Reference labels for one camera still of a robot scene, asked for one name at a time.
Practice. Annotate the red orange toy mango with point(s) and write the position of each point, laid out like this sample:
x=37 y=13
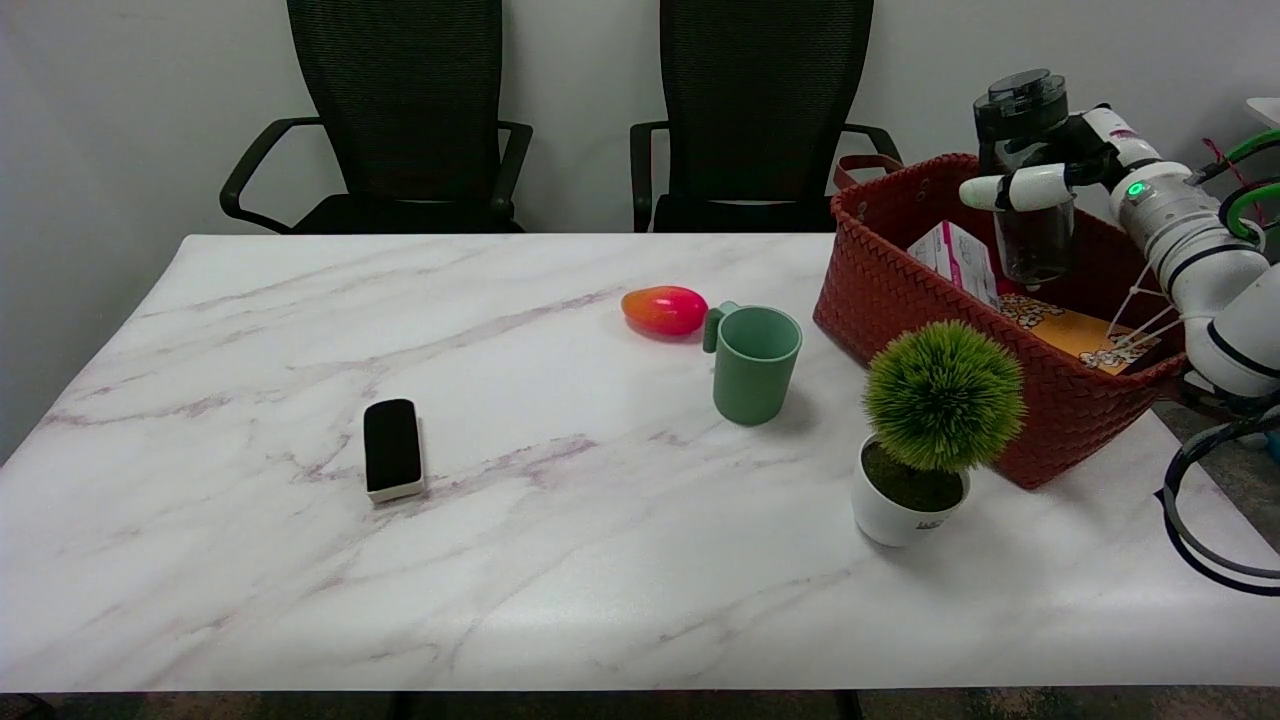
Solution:
x=665 y=310

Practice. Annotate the pink white carton box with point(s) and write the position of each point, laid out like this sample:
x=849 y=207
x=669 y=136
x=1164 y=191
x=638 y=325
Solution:
x=955 y=255

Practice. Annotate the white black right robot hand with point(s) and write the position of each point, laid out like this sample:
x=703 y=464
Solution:
x=1105 y=140

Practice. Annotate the clear bottle with black lid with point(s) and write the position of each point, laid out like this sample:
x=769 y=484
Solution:
x=1035 y=240

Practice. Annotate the black whiteboard eraser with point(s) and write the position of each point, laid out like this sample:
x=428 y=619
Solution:
x=392 y=445

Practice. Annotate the yellow popcorn box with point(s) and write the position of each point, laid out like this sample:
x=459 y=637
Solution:
x=1060 y=325

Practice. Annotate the brown woven storage basket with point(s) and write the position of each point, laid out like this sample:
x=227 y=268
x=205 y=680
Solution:
x=1060 y=400

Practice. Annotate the white zip tie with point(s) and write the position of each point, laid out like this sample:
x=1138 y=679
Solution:
x=1141 y=330

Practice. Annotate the white table corner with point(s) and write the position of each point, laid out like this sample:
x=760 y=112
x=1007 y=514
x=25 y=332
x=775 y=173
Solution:
x=1266 y=112

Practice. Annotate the artificial green plant white pot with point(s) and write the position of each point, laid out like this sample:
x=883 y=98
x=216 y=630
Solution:
x=940 y=390

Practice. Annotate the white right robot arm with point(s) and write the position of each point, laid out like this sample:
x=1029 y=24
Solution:
x=1200 y=240

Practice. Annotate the black mesh office chair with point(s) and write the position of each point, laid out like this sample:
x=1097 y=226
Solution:
x=760 y=90
x=400 y=90

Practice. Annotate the green plastic mug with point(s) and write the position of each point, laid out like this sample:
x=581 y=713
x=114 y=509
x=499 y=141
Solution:
x=755 y=370

